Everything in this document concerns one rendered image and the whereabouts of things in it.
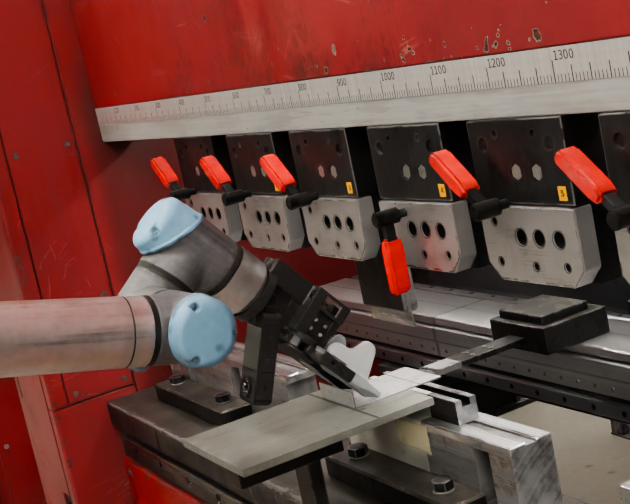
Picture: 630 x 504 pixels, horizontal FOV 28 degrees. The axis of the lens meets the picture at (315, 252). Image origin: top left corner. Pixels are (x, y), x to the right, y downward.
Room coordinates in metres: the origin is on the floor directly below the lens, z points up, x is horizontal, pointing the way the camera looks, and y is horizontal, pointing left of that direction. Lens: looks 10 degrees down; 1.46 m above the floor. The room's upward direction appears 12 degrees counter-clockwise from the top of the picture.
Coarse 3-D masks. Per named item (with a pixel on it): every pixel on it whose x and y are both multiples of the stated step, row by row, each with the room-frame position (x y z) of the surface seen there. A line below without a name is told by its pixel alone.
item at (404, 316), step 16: (368, 272) 1.57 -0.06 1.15; (384, 272) 1.53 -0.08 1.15; (368, 288) 1.58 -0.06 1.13; (384, 288) 1.54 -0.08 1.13; (368, 304) 1.58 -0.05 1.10; (384, 304) 1.55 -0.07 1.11; (400, 304) 1.51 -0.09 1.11; (416, 304) 1.51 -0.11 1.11; (384, 320) 1.57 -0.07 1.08; (400, 320) 1.54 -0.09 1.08
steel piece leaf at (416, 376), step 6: (390, 372) 1.60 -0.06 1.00; (396, 372) 1.60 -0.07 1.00; (402, 372) 1.59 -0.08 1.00; (408, 372) 1.59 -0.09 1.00; (414, 372) 1.58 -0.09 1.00; (420, 372) 1.57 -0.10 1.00; (426, 372) 1.57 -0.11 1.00; (402, 378) 1.56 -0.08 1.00; (408, 378) 1.56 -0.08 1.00; (414, 378) 1.55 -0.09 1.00; (420, 378) 1.55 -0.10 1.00; (426, 378) 1.54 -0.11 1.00; (432, 378) 1.54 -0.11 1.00; (420, 384) 1.53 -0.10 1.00
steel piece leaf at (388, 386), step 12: (324, 384) 1.54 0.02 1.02; (372, 384) 1.57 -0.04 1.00; (384, 384) 1.55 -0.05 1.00; (396, 384) 1.54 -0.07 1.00; (408, 384) 1.53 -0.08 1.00; (324, 396) 1.55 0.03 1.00; (336, 396) 1.52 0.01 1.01; (348, 396) 1.49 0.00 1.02; (360, 396) 1.53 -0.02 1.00; (384, 396) 1.50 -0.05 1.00
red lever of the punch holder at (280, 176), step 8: (264, 160) 1.62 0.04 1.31; (272, 160) 1.61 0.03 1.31; (264, 168) 1.62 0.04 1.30; (272, 168) 1.60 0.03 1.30; (280, 168) 1.60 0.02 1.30; (272, 176) 1.60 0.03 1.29; (280, 176) 1.59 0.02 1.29; (288, 176) 1.59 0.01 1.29; (280, 184) 1.58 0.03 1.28; (288, 184) 1.58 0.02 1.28; (288, 192) 1.58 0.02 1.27; (296, 192) 1.58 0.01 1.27; (304, 192) 1.57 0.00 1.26; (288, 200) 1.56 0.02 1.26; (296, 200) 1.56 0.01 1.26; (304, 200) 1.56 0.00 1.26; (312, 200) 1.57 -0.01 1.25; (288, 208) 1.57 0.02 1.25; (296, 208) 1.56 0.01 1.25
